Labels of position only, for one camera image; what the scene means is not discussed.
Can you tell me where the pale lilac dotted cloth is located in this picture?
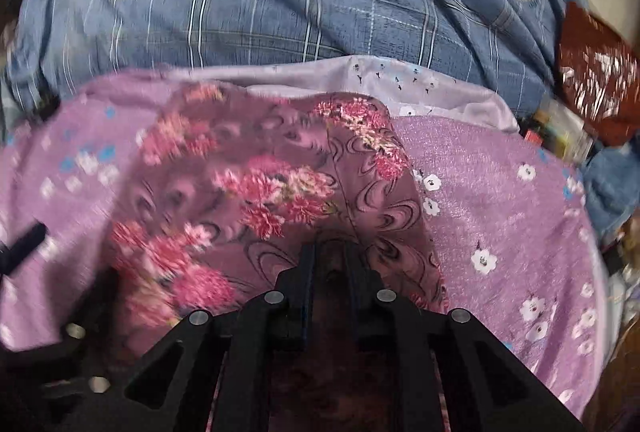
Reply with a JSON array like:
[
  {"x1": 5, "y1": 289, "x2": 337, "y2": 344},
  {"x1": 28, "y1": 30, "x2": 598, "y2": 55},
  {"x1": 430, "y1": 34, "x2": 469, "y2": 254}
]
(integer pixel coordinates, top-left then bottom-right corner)
[{"x1": 182, "y1": 54, "x2": 522, "y2": 134}]

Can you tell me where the red plastic bag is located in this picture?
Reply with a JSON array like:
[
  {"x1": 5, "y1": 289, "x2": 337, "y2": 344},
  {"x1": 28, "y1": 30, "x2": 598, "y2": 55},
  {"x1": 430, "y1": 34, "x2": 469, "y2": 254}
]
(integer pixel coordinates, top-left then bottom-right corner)
[{"x1": 555, "y1": 2, "x2": 640, "y2": 148}]

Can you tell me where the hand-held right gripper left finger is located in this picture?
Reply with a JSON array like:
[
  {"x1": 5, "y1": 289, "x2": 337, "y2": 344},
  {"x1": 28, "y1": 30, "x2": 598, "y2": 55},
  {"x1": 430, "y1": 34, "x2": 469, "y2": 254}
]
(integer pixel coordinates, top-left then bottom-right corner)
[{"x1": 124, "y1": 242, "x2": 317, "y2": 432}]

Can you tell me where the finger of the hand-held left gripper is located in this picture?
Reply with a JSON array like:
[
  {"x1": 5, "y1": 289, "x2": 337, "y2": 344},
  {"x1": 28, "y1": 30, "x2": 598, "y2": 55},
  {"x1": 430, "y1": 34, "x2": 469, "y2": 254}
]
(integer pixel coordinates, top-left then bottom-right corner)
[
  {"x1": 0, "y1": 223, "x2": 49, "y2": 277},
  {"x1": 30, "y1": 269, "x2": 176, "y2": 432}
]

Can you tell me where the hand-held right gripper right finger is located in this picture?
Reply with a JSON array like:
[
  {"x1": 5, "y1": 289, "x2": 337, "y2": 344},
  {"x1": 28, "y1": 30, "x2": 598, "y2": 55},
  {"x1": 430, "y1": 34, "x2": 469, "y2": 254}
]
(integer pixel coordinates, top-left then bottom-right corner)
[{"x1": 342, "y1": 243, "x2": 586, "y2": 432}]

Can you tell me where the blue denim garment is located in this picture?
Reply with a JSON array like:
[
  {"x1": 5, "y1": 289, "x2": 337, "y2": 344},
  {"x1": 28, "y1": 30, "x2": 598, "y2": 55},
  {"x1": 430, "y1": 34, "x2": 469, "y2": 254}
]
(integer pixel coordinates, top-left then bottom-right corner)
[{"x1": 580, "y1": 144, "x2": 640, "y2": 245}]

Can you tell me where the purple floral blanket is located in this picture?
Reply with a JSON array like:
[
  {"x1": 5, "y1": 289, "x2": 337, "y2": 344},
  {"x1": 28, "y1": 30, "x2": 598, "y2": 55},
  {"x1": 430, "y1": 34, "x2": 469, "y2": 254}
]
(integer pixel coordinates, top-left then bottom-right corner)
[{"x1": 0, "y1": 66, "x2": 610, "y2": 419}]

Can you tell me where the maroon pink floral shirt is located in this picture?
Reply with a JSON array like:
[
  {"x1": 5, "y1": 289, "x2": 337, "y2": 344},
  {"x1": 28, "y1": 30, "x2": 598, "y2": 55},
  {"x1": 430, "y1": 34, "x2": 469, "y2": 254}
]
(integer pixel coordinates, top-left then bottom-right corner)
[{"x1": 106, "y1": 81, "x2": 451, "y2": 432}]

